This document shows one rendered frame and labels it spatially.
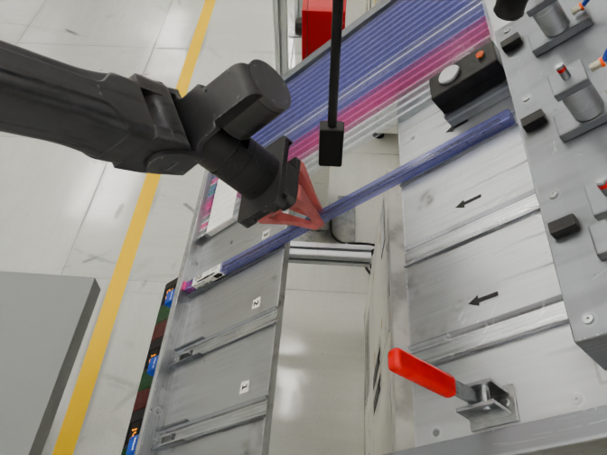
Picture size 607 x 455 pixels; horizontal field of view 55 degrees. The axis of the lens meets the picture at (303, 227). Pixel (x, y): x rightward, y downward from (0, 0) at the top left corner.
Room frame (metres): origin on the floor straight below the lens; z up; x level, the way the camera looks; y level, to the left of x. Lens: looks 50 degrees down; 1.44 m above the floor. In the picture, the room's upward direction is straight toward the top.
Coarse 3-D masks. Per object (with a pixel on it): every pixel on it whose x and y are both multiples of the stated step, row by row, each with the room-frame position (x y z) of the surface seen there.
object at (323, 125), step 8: (320, 128) 0.40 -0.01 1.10; (328, 128) 0.39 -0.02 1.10; (336, 128) 0.39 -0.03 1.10; (320, 136) 0.39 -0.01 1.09; (328, 136) 0.39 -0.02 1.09; (336, 136) 0.39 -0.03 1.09; (320, 144) 0.39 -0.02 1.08; (328, 144) 0.39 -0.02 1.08; (336, 144) 0.39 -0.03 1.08; (320, 152) 0.39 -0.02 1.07; (328, 152) 0.39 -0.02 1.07; (336, 152) 0.39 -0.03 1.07; (320, 160) 0.39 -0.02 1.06; (328, 160) 0.39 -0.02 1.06; (336, 160) 0.39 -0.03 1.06
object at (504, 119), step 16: (480, 128) 0.45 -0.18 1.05; (496, 128) 0.44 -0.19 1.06; (448, 144) 0.45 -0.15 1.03; (464, 144) 0.44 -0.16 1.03; (416, 160) 0.45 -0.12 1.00; (432, 160) 0.44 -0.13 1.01; (384, 176) 0.46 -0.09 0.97; (400, 176) 0.45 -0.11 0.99; (352, 192) 0.46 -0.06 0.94; (368, 192) 0.45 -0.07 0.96; (336, 208) 0.45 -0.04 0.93; (352, 208) 0.45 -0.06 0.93; (272, 240) 0.46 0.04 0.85; (288, 240) 0.46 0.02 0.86; (240, 256) 0.47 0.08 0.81; (256, 256) 0.46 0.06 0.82; (224, 272) 0.46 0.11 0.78; (192, 288) 0.47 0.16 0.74
